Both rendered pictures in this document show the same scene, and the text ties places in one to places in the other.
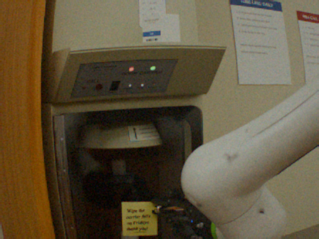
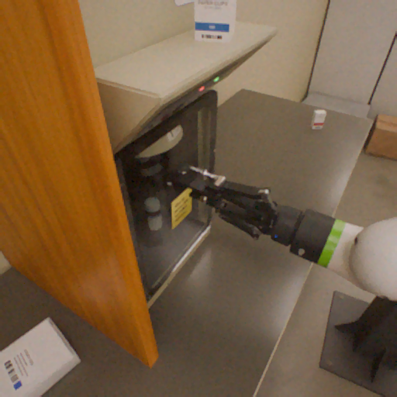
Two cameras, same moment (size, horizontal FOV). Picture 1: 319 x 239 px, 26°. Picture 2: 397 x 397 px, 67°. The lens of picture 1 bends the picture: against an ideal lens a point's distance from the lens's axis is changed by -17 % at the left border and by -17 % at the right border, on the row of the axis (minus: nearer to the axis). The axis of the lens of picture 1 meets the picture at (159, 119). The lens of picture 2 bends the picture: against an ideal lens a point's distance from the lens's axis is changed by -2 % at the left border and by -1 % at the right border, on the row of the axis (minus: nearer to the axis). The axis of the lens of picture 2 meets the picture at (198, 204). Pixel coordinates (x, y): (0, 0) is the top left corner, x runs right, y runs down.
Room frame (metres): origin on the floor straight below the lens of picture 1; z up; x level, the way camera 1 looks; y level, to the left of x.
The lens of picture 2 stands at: (1.05, 0.28, 1.63)
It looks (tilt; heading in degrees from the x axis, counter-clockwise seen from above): 43 degrees down; 328
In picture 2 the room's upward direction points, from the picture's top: straight up
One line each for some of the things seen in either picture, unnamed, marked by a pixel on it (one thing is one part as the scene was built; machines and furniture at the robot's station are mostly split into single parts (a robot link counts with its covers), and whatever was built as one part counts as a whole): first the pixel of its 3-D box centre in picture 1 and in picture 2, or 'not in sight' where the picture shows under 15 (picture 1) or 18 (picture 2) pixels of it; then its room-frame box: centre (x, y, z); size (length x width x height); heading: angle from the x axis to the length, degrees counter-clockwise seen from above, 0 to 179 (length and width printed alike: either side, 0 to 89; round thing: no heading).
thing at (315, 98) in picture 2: not in sight; (330, 120); (2.72, -2.35, 0.17); 0.60 x 0.42 x 0.33; 24
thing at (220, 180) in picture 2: (174, 205); (207, 185); (1.48, -0.02, 1.20); 0.10 x 0.05 x 0.03; 116
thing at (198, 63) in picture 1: (137, 70); (197, 81); (1.43, 0.03, 1.46); 0.32 x 0.11 x 0.10; 116
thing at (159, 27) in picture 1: (161, 28); (215, 14); (1.46, -0.01, 1.54); 0.05 x 0.05 x 0.06; 44
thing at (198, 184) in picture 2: (166, 202); (205, 188); (1.47, -0.01, 1.21); 0.07 x 0.03 x 0.01; 26
